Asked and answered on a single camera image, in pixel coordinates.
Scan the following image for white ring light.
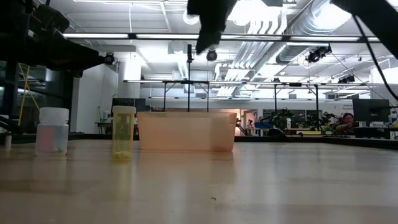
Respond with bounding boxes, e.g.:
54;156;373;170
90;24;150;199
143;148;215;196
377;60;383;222
182;12;200;26

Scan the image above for blue cloth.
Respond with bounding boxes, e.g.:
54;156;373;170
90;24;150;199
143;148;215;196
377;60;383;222
254;121;274;130

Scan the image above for black background table frame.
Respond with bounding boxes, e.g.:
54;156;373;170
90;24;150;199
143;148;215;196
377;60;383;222
163;80;211;113
273;82;320;125

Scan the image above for yellow translucent pill bottle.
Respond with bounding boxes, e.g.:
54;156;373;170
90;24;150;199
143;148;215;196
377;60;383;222
111;105;137;161

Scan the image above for orange translucent plastic basket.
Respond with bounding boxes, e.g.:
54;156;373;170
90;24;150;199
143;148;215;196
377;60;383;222
137;111;238;153

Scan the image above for black tripod stand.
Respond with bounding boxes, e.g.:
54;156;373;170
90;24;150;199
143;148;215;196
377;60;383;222
185;43;194;113

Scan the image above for person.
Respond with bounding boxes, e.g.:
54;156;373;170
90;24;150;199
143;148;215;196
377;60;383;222
334;112;357;134

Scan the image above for black computer monitor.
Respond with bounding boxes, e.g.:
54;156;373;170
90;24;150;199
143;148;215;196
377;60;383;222
111;98;147;118
352;98;391;128

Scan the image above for yellow crossed straps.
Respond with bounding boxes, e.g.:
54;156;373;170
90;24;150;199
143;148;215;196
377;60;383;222
17;62;40;127

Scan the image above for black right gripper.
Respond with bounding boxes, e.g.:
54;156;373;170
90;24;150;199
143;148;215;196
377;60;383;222
187;0;238;55

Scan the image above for black aluminium rig frame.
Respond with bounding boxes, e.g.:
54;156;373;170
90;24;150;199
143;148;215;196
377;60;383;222
0;32;398;150

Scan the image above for white-capped pill bottle pink label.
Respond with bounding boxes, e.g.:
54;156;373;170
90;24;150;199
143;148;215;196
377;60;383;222
34;107;70;156

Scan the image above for silver ventilation duct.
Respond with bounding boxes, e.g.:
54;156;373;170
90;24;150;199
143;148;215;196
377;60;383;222
275;0;354;65

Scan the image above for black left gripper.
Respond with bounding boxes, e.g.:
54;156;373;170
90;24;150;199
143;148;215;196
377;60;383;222
0;0;105;78

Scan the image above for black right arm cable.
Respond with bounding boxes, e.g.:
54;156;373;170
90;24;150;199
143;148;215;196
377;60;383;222
353;14;398;102

